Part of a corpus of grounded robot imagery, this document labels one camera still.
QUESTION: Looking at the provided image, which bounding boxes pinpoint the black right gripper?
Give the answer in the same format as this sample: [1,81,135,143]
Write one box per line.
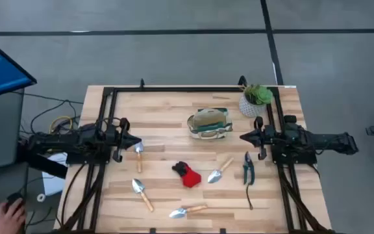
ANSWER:
[239,116,277,161]

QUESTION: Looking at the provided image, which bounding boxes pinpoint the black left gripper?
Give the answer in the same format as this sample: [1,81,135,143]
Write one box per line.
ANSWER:
[105,117,142,163]

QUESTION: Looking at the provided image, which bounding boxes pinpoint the small silver shovel wooden handle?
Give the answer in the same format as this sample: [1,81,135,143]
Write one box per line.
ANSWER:
[133,141,144,174]

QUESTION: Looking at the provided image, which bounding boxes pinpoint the green pruning shears with strap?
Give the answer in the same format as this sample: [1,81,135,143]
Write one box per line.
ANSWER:
[242,151,256,211]

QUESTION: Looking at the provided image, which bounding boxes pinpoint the pointed silver trowel wooden handle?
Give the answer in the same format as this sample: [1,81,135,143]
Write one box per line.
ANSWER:
[207,157,235,184]

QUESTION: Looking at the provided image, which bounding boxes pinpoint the red black gardening glove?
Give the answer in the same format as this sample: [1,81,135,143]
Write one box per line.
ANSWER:
[171,161,203,189]

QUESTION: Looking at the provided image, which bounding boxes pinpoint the beige green gardening bag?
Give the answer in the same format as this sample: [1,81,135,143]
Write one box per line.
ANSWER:
[186,107,234,140]

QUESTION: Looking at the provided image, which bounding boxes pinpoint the succulent in white patterned pot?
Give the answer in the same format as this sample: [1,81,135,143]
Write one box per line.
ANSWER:
[238,83,274,118]

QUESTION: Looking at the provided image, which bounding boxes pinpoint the black desk beam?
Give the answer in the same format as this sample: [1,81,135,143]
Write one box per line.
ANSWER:
[16,146,68,179]

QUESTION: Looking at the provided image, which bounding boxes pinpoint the white paper sheet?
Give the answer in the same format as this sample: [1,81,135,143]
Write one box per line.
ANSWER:
[42,151,68,196]

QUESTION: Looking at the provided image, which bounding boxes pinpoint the black computer mouse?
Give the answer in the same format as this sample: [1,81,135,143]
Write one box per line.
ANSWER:
[5,192,24,209]

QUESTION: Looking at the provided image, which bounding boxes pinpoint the person's hand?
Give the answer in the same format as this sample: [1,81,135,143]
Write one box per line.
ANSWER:
[0,198,27,234]

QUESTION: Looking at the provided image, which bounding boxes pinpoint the square silver spade wooden handle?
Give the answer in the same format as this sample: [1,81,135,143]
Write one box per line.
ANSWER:
[131,178,155,213]

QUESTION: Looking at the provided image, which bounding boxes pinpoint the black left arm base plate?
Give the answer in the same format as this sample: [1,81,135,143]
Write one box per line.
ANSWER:
[66,151,113,166]

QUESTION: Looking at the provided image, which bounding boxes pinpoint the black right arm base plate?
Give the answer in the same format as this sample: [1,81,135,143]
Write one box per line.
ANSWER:
[269,142,318,165]

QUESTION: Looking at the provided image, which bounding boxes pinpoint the black metal table frame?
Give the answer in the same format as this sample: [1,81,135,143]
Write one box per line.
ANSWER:
[55,77,334,234]

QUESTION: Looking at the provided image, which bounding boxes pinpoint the yellow cable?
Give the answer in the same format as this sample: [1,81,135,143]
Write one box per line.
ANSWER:
[49,115,74,134]

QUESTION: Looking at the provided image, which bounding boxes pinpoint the narrow silver trowel wooden handle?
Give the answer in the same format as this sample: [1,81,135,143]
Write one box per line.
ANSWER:
[168,204,208,219]

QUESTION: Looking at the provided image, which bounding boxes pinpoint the black floor cable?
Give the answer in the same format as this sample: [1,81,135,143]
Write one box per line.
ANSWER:
[13,90,84,134]

